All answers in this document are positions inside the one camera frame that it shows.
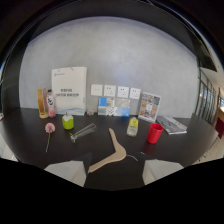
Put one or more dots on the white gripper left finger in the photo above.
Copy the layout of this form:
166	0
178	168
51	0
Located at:
71	170

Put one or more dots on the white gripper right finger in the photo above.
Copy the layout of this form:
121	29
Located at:
156	168

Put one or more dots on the green universal adapter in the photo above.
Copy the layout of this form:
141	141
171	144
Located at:
68	121

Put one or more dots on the red plastic cup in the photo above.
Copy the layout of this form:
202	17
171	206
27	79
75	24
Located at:
154	133

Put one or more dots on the clear plastic glass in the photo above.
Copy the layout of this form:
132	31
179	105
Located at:
82	132

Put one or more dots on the wooden clothes hanger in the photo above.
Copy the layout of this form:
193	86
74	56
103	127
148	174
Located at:
112	154

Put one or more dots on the grey book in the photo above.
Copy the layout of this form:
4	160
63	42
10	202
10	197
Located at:
171	125

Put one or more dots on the pink flower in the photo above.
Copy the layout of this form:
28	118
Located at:
49	128

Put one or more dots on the small yellow-label bottle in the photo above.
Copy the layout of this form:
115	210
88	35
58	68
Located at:
132	127

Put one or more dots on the small grey object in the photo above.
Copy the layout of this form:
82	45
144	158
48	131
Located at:
90	112

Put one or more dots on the colourful picture leaflet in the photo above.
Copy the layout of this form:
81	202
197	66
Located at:
149	106

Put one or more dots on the pink drink bottle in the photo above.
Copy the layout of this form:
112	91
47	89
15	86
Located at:
50	104

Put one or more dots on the white paper bag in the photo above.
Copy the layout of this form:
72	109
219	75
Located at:
69	90

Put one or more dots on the white wall socket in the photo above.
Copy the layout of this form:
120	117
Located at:
109	90
122	92
134	93

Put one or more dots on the white wall switch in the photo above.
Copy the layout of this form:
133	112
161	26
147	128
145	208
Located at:
97	90

